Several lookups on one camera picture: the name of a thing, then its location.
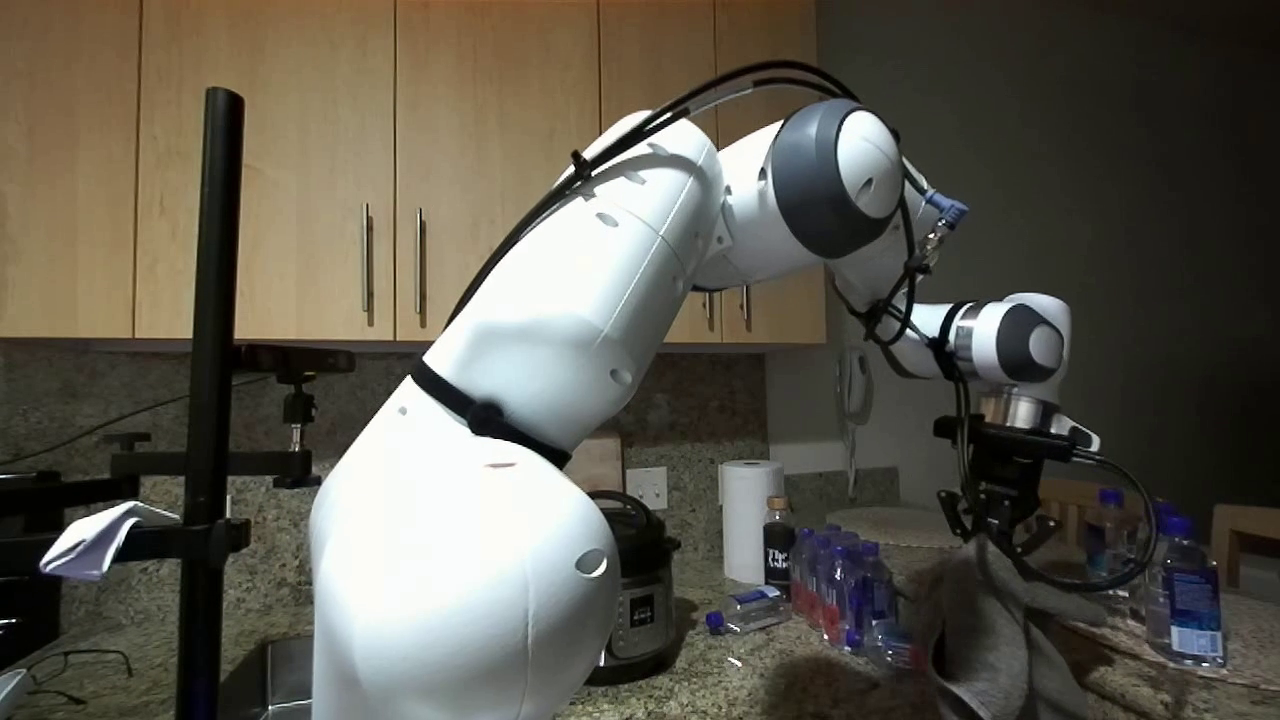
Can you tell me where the grey towel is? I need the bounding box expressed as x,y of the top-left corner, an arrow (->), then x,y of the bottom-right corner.
916,533 -> 1175,720

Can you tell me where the black camera stand pole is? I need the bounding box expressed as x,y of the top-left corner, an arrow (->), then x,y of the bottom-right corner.
176,89 -> 245,720

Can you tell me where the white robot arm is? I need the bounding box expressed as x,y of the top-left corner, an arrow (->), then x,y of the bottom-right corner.
308,98 -> 1102,720

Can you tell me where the white paper towel roll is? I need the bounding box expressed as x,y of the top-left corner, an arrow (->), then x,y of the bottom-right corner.
718,459 -> 784,582

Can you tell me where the crumpled white paper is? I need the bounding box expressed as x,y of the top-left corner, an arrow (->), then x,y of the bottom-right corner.
42,498 -> 176,580

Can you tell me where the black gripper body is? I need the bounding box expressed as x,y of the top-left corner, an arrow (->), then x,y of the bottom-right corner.
932,399 -> 1102,546

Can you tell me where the pack of blue-capped bottles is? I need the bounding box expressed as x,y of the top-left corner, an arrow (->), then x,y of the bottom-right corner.
794,527 -> 916,669

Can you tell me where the silver pressure cooker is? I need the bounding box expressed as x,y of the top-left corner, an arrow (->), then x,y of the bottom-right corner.
592,492 -> 682,684

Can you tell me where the left clear water bottle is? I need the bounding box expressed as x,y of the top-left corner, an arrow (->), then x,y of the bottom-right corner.
1162,510 -> 1227,669

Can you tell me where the white light switch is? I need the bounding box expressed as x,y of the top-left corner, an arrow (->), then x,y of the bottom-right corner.
624,467 -> 669,509

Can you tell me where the wooden wall cabinet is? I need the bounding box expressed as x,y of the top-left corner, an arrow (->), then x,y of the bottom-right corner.
0,0 -> 818,344

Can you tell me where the red blue plastic package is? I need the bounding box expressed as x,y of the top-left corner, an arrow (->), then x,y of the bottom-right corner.
704,586 -> 787,636

